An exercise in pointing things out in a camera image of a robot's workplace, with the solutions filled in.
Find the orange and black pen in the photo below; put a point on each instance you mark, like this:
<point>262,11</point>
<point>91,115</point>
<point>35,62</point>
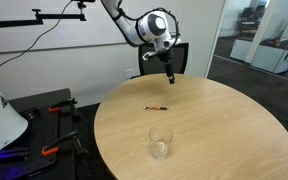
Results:
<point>157,108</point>

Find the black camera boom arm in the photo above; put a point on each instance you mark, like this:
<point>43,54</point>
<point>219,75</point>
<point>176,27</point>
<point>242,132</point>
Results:
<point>17,22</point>

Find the white office cabinet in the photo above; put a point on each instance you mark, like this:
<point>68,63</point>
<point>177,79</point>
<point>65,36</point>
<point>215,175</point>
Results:
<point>274,58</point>

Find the seated person in office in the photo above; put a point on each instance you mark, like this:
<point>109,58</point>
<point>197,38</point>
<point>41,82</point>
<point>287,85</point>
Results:
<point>259,12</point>

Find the white wall outlet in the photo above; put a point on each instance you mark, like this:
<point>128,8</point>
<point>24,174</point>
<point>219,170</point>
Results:
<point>129,73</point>

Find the clear drinking glass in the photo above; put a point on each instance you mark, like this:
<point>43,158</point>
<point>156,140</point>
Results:
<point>160,150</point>

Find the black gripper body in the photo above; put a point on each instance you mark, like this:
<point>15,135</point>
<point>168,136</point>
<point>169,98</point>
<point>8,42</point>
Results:
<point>167,56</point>

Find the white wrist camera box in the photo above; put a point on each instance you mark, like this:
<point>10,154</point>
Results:
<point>148,55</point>

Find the small black switch box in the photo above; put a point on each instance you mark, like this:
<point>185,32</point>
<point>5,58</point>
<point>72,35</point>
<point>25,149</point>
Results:
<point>33,114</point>

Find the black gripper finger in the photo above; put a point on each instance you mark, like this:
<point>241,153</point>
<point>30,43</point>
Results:
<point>171,75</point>
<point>168,73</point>

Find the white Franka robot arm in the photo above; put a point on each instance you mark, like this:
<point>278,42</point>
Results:
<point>130,30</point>

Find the black mesh office chair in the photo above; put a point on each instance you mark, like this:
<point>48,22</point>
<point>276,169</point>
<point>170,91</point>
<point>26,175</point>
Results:
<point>150,68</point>

